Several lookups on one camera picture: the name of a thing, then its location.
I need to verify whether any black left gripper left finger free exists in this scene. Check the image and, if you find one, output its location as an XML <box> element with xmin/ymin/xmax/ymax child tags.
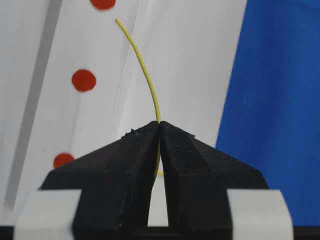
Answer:
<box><xmin>40</xmin><ymin>121</ymin><xmax>159</xmax><ymax>240</ymax></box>

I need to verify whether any black left gripper right finger holding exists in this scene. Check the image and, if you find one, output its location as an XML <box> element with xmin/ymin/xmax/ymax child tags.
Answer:
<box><xmin>159</xmin><ymin>121</ymin><xmax>269</xmax><ymax>240</ymax></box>

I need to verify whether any yellow solder wire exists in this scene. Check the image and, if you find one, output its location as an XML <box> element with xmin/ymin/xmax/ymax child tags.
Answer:
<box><xmin>114</xmin><ymin>17</ymin><xmax>165</xmax><ymax>176</ymax></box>

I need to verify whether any blue tape strip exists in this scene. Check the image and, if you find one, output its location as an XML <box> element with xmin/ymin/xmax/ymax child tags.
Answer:
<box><xmin>216</xmin><ymin>0</ymin><xmax>320</xmax><ymax>226</ymax></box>

